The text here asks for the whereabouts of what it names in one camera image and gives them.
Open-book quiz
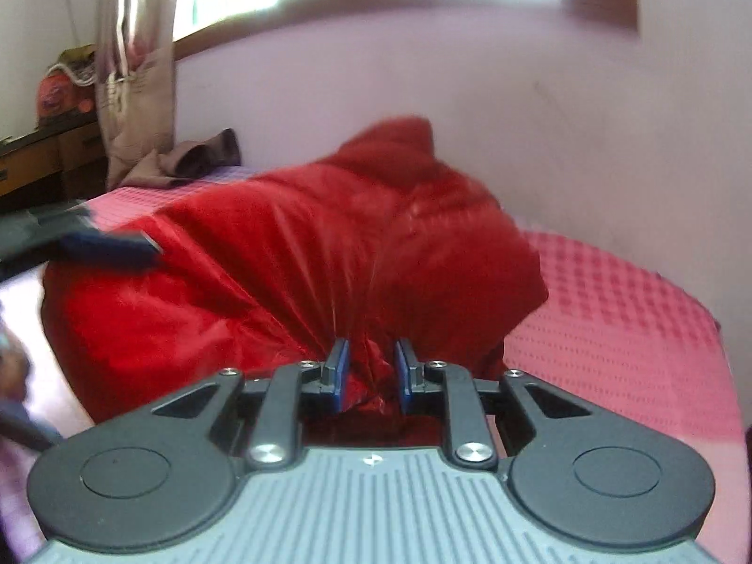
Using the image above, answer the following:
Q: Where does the wooden cabinet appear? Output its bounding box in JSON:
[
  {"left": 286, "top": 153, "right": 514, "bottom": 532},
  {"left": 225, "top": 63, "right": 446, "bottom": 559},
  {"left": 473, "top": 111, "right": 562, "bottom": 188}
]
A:
[{"left": 0, "top": 110, "right": 111, "bottom": 213}]

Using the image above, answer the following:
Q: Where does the pink checked bed blanket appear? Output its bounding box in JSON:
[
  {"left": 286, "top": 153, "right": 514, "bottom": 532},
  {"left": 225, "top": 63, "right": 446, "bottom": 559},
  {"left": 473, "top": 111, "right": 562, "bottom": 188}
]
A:
[{"left": 0, "top": 164, "right": 748, "bottom": 564}]

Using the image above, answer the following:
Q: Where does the brown crumpled cloth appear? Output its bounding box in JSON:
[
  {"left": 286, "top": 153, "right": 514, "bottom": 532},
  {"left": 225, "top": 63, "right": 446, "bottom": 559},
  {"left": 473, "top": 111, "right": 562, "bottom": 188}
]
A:
[{"left": 119, "top": 127, "right": 243, "bottom": 190}]

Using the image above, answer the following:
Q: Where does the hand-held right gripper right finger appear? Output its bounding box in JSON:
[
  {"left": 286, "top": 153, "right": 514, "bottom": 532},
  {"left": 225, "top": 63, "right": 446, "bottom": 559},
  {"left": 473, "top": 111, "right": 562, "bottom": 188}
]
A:
[{"left": 393, "top": 337, "right": 595, "bottom": 471}]

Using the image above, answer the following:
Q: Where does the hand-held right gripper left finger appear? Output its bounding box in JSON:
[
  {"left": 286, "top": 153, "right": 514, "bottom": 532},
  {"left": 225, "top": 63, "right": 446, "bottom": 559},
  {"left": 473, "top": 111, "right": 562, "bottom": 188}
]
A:
[{"left": 149, "top": 337, "right": 353, "bottom": 472}]

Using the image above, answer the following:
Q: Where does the red puffer jacket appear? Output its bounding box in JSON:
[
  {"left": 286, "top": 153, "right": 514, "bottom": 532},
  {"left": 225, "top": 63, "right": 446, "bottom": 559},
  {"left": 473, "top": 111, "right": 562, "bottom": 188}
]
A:
[{"left": 40, "top": 116, "right": 551, "bottom": 444}]

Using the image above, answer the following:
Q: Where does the beige patterned curtain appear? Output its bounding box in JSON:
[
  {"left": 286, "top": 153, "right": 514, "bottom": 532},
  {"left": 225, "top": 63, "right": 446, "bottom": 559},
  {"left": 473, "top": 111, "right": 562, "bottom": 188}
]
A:
[{"left": 95, "top": 0, "right": 180, "bottom": 190}]

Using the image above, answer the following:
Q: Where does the orange bag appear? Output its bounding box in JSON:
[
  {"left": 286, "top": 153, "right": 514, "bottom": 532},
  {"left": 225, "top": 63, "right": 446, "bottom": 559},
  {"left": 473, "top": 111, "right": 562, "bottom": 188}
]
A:
[{"left": 34, "top": 46, "right": 100, "bottom": 130}]

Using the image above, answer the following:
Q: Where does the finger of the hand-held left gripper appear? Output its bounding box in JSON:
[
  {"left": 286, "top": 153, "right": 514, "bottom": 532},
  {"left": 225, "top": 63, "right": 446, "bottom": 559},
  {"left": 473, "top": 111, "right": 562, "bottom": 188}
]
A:
[{"left": 50, "top": 230, "right": 165, "bottom": 270}]

